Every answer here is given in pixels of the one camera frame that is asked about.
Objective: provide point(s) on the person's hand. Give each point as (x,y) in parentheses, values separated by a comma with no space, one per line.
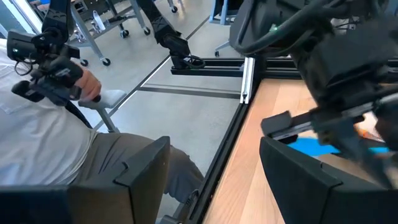
(88,85)

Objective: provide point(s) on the long orange spatula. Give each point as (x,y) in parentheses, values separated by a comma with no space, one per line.
(367,134)

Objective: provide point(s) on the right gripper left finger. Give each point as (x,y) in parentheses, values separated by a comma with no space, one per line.
(93,205)

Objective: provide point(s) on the grey wheeled cart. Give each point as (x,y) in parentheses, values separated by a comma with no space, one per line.
(90,37)

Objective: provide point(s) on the person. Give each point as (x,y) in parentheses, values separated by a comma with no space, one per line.
(40,140)

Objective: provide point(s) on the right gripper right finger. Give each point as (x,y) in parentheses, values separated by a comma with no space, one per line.
(311,202)

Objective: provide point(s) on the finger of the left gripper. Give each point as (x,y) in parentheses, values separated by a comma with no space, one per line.
(351,146)
(276,124)

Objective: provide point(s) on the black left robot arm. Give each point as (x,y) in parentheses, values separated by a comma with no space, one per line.
(264,18)

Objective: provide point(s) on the teal silicone spatula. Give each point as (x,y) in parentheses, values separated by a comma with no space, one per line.
(311,147)

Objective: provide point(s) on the grey chair armrest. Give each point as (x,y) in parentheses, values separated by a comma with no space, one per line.
(105,98)

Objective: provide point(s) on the black frame beam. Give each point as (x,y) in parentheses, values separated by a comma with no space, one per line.
(217,67)

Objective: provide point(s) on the black aluminium table frame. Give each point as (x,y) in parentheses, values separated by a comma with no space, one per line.
(224,140)

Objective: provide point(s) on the blue-grey desk leg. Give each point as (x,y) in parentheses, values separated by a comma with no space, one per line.
(222,18)

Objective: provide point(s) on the silver frame bracket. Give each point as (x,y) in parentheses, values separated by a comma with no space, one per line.
(247,81)

